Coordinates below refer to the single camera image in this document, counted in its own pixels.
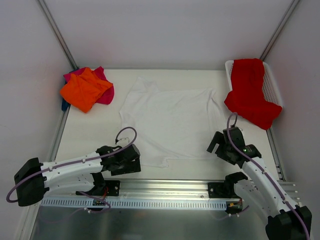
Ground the white t shirt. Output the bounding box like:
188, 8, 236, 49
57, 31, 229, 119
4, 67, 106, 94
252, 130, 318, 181
119, 77, 221, 168

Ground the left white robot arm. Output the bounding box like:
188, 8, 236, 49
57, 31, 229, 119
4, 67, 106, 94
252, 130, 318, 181
14, 144, 141, 207

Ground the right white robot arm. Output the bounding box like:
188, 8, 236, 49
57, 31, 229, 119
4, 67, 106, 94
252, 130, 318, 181
207, 125, 312, 240

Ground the red t shirt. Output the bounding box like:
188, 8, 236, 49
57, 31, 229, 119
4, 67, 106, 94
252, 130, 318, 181
224, 58, 282, 130

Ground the pink t shirt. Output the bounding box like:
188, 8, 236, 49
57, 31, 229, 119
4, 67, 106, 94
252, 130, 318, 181
63, 66, 115, 105

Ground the white plastic basket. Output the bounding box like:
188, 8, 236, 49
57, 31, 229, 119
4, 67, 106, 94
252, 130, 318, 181
225, 60, 283, 107

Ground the orange t shirt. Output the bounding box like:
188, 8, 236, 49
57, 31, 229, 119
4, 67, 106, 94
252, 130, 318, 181
60, 67, 111, 113

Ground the blue t shirt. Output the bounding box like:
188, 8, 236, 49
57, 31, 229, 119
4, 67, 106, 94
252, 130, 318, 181
61, 99, 70, 112

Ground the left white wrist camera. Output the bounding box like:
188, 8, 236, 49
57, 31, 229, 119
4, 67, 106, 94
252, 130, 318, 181
115, 137, 131, 148

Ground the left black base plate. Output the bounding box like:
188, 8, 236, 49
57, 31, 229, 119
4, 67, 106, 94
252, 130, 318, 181
84, 180, 121, 198

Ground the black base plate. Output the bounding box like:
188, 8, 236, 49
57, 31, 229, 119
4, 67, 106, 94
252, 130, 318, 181
84, 180, 121, 198
207, 182, 240, 199

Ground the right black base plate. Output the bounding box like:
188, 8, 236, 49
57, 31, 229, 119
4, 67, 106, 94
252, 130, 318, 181
207, 182, 240, 199

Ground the aluminium mounting rail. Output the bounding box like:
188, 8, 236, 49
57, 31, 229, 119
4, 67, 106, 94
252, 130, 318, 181
29, 176, 301, 202

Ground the white slotted cable duct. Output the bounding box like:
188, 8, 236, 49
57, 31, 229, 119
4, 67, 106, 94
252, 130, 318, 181
40, 197, 227, 211

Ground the right aluminium corner post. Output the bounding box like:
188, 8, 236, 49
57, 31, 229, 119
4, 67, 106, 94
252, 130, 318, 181
259, 0, 301, 61

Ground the aluminium corner post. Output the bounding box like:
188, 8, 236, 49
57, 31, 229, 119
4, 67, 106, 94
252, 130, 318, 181
259, 0, 301, 61
36, 0, 78, 70

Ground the left aluminium corner post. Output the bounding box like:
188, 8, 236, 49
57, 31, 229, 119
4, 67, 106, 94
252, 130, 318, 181
36, 0, 78, 70

